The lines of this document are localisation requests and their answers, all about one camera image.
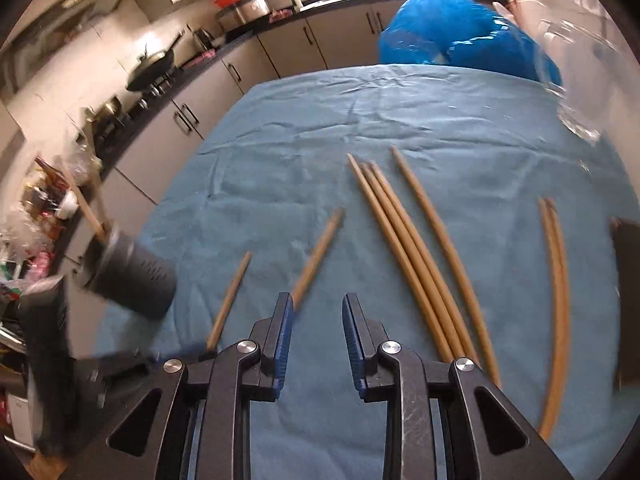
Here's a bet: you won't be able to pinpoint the blue table cloth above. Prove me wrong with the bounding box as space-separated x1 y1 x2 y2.
97 64 636 480

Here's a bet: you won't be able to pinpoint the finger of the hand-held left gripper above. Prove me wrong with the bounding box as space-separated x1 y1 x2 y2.
75 351 164 387

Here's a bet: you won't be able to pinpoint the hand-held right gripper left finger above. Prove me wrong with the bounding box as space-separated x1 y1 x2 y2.
57 292 296 480

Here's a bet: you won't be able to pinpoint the blue plastic bag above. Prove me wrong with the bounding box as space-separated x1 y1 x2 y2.
378 0 563 86

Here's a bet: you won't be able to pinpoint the black perforated utensil holder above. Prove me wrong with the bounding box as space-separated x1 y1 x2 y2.
82 227 177 318

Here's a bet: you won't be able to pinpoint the black smartphone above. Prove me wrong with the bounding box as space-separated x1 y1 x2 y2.
609 216 640 393

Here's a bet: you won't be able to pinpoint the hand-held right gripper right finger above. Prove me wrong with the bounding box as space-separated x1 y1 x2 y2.
341 294 576 480

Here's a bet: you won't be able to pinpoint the wooden chopstick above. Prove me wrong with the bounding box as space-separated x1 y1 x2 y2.
391 146 502 387
537 197 565 441
62 160 109 242
545 199 572 438
291 207 346 312
361 162 463 361
347 154 451 362
370 161 480 362
206 252 253 352

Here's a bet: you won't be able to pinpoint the black wok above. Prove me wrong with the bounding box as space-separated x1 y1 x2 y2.
125 32 184 92

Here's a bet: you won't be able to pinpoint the clutter of bottles and packets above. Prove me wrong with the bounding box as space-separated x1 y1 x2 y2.
0 155 103 341

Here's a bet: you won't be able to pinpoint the grey kitchen base cabinets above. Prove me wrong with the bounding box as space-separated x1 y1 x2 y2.
65 0 406 261

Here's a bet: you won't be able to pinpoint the clear glass mug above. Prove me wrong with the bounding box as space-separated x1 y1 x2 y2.
492 0 622 147

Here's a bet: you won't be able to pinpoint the small white cup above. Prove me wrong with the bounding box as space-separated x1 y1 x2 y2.
56 192 82 219

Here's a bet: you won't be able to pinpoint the container with red lid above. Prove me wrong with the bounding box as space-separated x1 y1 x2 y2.
215 0 272 27

